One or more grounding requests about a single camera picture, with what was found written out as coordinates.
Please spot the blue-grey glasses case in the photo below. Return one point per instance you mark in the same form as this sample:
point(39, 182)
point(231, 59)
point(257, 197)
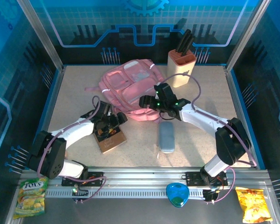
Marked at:
point(166, 137)

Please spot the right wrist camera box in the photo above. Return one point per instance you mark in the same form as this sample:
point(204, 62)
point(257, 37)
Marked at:
point(164, 92)

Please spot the green candy bag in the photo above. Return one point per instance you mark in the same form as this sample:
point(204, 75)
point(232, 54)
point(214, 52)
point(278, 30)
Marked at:
point(31, 198)

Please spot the cream knife block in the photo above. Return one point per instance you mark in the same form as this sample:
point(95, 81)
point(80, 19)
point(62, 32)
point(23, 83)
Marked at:
point(180, 70)

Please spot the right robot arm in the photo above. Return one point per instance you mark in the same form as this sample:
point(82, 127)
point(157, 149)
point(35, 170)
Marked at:
point(200, 116)

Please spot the yellow chips bag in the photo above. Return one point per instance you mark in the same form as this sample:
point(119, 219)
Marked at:
point(253, 205)

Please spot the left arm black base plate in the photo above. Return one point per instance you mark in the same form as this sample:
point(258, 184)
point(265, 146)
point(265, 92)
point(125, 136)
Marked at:
point(95, 177)

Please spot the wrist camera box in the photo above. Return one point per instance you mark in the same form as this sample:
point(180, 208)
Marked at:
point(164, 92)
point(104, 108)

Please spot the pink student backpack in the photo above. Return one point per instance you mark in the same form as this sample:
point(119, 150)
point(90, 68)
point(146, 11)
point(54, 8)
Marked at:
point(130, 93)

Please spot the blue rounded plastic device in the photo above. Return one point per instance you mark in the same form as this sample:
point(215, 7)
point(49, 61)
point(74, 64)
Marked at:
point(177, 194)

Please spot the aluminium mounting rail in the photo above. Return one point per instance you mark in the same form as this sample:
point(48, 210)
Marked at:
point(142, 177)

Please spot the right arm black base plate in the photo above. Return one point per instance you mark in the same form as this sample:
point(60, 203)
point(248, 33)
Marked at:
point(193, 178)

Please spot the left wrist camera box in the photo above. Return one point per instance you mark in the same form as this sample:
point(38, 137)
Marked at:
point(104, 108)

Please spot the brown book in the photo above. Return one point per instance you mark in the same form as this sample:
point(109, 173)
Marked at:
point(112, 142)

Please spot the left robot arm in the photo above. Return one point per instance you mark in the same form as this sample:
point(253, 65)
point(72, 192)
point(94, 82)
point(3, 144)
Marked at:
point(77, 131)

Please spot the aluminium frame post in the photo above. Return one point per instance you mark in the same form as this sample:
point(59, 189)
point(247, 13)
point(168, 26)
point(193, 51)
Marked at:
point(40, 35)
point(247, 35)

